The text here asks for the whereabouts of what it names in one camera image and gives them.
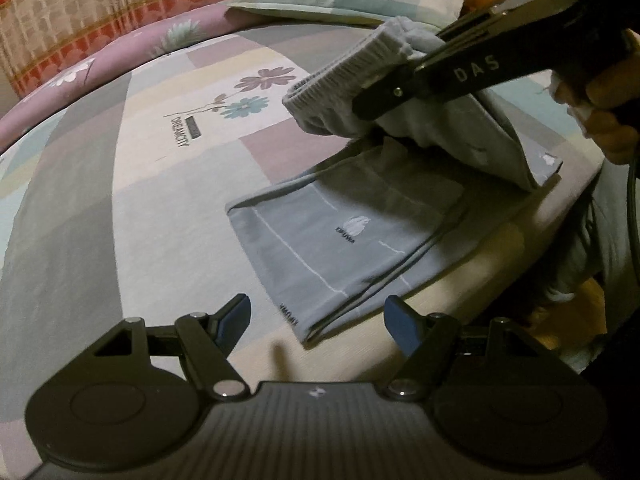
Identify person's right hand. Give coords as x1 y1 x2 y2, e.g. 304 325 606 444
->
550 77 640 165

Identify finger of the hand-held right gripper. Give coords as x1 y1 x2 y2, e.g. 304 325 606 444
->
434 4 508 44
351 60 433 122

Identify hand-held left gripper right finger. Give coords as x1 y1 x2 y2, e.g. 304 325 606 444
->
384 295 563 402

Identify patterned curtain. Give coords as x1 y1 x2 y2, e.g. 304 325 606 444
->
0 0 263 98

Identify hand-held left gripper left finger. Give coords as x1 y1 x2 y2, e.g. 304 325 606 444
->
70 294 252 402

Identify person's leg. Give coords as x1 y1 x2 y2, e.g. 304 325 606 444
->
540 162 640 361

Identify purple floral quilt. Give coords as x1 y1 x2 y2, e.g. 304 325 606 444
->
0 2 276 151

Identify grey printed pants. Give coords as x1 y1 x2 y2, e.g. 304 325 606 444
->
225 15 563 346

